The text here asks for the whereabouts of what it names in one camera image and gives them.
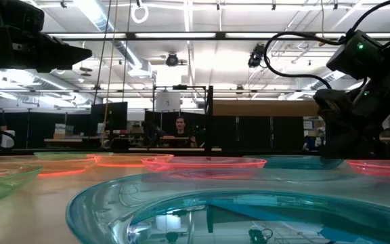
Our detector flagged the white hanging ring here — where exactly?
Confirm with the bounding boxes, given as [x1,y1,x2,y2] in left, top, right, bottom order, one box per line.
[130,3,150,24]

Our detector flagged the translucent blue plastic plate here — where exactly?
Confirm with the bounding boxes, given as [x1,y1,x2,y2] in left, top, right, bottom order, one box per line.
[65,168,390,244]

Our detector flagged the round black ceiling camera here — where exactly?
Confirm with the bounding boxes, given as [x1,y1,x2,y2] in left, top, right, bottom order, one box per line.
[165,52,179,68]

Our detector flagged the black ceiling camera with cable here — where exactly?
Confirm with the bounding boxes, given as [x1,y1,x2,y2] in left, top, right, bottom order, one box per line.
[248,43,266,68]

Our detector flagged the wooden shelf with black sides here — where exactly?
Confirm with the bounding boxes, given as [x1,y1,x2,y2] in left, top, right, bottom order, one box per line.
[205,85,321,155]

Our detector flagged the translucent pink plastic plate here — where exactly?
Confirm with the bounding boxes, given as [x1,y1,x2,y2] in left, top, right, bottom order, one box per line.
[141,156,267,172]
[347,159,390,180]

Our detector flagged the translucent orange plastic plate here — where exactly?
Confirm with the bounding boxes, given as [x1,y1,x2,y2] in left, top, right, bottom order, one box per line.
[86,153,175,168]
[0,156,98,180]

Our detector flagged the white paper sign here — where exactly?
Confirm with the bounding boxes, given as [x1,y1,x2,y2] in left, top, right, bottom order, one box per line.
[155,91,181,113]

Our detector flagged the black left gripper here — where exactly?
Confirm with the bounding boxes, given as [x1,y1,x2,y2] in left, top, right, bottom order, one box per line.
[0,26,93,74]

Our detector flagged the black overhead frame bar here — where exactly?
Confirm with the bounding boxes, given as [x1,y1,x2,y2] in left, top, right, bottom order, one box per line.
[44,31,390,41]

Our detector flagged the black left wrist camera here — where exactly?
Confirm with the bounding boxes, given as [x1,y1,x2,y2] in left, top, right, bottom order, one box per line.
[0,0,46,35]

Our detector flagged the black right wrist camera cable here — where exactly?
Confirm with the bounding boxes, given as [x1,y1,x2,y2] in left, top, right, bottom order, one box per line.
[263,31,353,89]

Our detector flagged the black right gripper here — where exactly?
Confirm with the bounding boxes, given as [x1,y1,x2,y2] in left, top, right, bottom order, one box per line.
[313,87,390,160]

